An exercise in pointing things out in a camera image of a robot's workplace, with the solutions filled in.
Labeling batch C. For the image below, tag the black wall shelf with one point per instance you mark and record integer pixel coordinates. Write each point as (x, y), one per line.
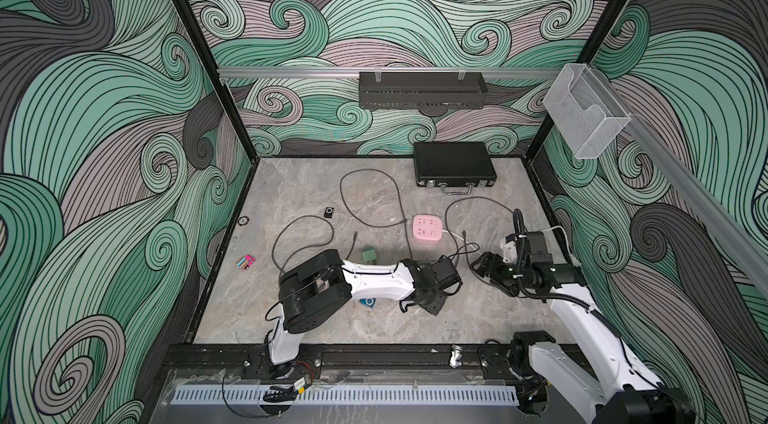
(428, 91)

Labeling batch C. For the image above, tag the clear acrylic wall holder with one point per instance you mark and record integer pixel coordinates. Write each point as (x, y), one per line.
(586, 110)

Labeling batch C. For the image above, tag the green charger cube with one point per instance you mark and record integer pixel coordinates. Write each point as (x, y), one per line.
(369, 255)

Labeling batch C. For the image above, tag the black briefcase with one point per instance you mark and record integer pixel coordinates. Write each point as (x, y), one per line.
(453, 165)

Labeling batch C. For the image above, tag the white slotted cable duct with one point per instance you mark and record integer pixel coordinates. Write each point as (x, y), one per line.
(357, 394)

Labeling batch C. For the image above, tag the pink power strip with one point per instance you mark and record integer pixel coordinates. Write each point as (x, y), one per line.
(427, 229)

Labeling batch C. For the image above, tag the pink multicolour small device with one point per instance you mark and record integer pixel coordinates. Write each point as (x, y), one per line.
(245, 262)

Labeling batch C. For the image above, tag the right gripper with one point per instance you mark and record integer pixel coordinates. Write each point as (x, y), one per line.
(490, 270)

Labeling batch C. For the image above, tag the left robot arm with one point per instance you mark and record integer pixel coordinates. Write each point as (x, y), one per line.
(315, 290)

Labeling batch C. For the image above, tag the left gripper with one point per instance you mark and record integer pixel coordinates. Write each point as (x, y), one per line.
(437, 307)

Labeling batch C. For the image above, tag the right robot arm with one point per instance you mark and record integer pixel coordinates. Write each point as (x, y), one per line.
(599, 375)

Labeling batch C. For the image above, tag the blue mp3 player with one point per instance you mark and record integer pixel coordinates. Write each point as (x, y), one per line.
(368, 302)

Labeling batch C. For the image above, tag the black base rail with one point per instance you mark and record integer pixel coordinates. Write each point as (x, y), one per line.
(372, 357)

